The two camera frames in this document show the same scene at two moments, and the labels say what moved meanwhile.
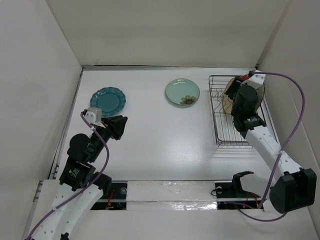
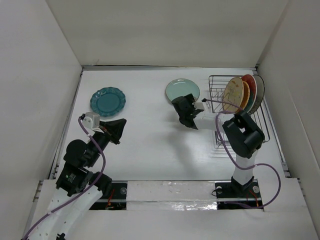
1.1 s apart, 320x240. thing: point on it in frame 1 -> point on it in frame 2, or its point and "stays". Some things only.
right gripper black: (234, 87) -> (190, 99)
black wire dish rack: (227, 133) stays
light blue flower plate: (182, 91) stays
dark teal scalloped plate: (111, 100) stays
